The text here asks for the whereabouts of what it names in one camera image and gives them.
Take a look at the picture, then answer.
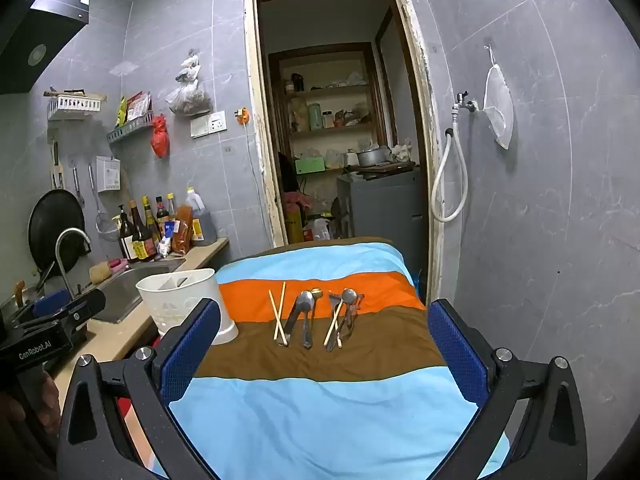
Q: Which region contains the metal pot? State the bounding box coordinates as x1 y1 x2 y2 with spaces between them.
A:
355 145 392 168

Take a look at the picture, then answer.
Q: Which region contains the large metal spoon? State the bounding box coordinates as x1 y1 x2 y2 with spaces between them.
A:
277 290 316 346

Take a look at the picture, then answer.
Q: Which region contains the yellow red container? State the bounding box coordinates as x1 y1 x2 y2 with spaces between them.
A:
282 192 306 246

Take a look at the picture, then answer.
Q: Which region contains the striped blanket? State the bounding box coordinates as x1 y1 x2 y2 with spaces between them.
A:
165 237 512 480

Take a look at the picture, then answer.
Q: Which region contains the gold-headed spoon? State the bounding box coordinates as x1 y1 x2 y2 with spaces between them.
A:
306 287 323 350

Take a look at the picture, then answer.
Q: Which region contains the clear bag of dried goods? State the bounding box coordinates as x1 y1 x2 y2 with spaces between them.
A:
164 50 214 116

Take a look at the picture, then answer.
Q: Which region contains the tall bottle yellow cap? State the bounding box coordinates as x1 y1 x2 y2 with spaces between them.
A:
142 195 160 245

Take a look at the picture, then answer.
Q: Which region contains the steel sink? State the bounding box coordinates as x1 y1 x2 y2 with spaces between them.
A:
86 257 187 324

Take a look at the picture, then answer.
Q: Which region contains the red packet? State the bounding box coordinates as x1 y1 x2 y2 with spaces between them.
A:
126 91 152 122

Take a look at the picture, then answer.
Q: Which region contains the black range hood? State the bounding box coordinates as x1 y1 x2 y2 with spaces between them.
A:
0 0 94 96

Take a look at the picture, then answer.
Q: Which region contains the blue white packet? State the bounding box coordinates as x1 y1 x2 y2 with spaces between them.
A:
157 220 177 259

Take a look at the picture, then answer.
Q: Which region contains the orange spice packet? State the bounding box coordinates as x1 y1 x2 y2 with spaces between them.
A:
172 204 194 256

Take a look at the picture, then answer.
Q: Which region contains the white door frame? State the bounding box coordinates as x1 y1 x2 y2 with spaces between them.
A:
243 0 447 307

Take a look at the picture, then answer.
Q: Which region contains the white hose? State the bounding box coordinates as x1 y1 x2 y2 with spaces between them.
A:
430 109 470 224

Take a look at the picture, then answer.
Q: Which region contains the black wok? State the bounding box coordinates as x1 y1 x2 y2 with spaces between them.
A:
27 188 86 272

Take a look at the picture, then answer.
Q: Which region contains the red plastic bag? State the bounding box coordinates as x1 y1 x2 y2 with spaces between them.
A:
150 113 170 159

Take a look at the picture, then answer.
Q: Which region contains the white basket wall shelf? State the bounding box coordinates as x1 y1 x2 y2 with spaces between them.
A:
47 94 104 122

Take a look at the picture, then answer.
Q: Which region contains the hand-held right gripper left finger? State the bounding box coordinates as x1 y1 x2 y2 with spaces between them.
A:
56 298 222 480

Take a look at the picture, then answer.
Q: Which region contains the white wall box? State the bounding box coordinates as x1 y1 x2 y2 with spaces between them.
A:
96 155 122 193

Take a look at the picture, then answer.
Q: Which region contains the wooden shelf unit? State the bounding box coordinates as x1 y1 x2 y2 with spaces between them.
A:
267 42 390 177

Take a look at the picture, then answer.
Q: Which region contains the dark bottle red label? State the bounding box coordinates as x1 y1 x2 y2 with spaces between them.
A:
154 196 171 237

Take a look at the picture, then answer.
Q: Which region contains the person's left hand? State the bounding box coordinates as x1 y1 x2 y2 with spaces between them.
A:
0 374 63 461

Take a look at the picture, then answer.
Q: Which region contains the white plastic utensil holder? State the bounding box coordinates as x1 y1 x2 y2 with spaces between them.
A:
136 268 240 346

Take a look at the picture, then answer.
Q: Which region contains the grey wall shelf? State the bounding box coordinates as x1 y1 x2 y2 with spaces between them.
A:
107 111 155 144

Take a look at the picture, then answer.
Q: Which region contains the wall water tap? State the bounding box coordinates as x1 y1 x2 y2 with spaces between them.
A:
451 90 480 116

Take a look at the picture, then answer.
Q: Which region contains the large oil jug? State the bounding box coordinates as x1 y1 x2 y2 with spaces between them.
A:
185 187 218 247

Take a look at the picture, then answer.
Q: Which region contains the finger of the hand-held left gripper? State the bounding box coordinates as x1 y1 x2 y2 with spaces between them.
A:
10 289 71 327
62 290 107 329

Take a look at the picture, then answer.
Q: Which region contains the metal sink faucet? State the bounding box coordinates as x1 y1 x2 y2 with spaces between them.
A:
53 227 94 300

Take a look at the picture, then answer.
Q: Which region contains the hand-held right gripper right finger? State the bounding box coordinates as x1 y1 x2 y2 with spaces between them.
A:
427 298 589 480

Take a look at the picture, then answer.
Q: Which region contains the wooden chopstick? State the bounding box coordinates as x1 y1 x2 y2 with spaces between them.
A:
274 281 287 345
324 301 344 350
269 290 289 347

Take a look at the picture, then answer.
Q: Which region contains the metal mesh strainer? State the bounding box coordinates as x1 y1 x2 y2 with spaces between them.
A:
88 163 118 236

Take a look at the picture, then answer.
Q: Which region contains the white mesh bag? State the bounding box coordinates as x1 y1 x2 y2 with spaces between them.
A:
482 45 515 151

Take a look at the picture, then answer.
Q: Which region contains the hanging metal spatula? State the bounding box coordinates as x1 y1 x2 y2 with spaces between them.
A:
71 164 86 207

